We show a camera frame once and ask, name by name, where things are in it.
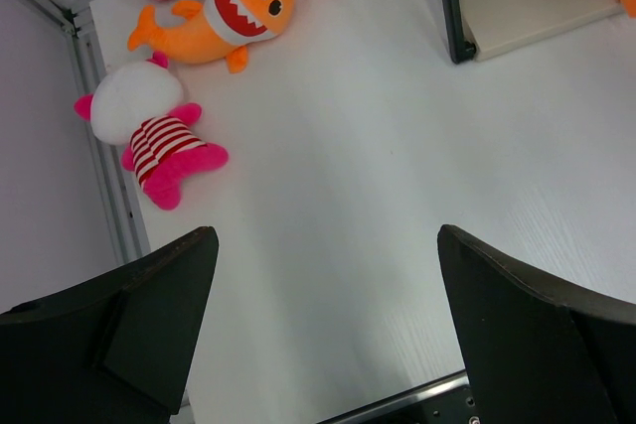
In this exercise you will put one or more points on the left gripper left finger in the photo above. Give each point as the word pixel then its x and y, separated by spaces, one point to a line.
pixel 117 348

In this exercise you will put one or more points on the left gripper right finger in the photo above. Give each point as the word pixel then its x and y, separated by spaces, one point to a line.
pixel 536 348

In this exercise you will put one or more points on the white magenta plush facing down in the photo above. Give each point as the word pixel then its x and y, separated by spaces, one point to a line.
pixel 142 108

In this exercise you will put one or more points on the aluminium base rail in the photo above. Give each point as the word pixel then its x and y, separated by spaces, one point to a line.
pixel 445 400

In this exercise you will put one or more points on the aluminium corner frame post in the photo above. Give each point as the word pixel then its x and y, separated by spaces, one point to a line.
pixel 65 203

